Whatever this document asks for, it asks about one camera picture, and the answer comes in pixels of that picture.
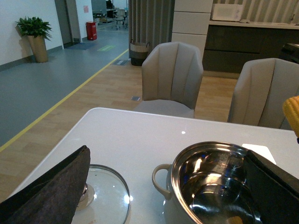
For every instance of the dark kitchen counter cabinet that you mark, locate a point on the dark kitchen counter cabinet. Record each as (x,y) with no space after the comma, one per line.
(228,47)

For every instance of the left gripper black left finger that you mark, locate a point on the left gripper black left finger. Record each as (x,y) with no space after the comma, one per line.
(53,197)

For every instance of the grey curtain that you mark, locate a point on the grey curtain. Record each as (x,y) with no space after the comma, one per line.
(150,21)

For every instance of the glass pot lid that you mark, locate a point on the glass pot lid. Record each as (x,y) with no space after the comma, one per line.
(106,198)

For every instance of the white microwave oven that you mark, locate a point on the white microwave oven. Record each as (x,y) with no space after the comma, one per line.
(226,12)

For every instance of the potted green plant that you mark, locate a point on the potted green plant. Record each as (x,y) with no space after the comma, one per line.
(36,30)

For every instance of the white office chair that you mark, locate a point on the white office chair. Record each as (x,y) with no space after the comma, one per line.
(121,19)

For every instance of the woven laundry basket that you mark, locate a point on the woven laundry basket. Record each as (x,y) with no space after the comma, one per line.
(138,52)

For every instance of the yellow corn cob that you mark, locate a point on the yellow corn cob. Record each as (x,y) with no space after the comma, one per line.
(291,112)

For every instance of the beige chair left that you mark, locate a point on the beige chair left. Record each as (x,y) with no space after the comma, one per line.
(171,79)

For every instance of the white refrigerator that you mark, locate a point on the white refrigerator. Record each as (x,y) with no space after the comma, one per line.
(190,22)

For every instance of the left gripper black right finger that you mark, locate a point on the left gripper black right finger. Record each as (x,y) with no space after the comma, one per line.
(274,191)

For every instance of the red bin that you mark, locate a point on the red bin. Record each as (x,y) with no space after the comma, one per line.
(91,30)

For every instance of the beige chair right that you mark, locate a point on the beige chair right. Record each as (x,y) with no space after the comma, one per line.
(262,88)

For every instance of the beige chair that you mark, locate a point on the beige chair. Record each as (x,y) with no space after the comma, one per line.
(262,88)
(171,79)

